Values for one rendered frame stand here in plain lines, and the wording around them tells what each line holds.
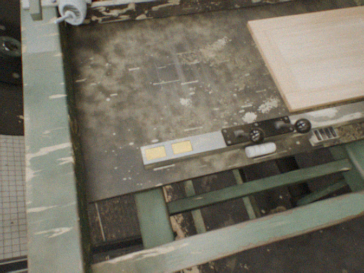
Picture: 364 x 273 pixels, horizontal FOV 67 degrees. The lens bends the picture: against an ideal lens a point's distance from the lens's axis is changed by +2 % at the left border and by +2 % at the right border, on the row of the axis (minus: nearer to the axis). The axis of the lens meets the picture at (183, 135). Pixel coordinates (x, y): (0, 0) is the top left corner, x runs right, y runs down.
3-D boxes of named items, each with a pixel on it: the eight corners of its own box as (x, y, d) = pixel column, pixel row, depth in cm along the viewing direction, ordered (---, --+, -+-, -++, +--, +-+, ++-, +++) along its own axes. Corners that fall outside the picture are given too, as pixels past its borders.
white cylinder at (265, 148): (247, 159, 76) (273, 153, 77) (251, 155, 73) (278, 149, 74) (244, 149, 77) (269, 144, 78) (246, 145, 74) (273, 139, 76)
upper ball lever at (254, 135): (244, 138, 75) (269, 143, 62) (231, 142, 74) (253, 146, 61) (241, 125, 74) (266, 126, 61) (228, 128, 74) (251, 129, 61)
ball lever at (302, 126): (283, 130, 77) (316, 132, 64) (271, 133, 76) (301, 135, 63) (281, 117, 77) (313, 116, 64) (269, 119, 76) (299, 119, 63)
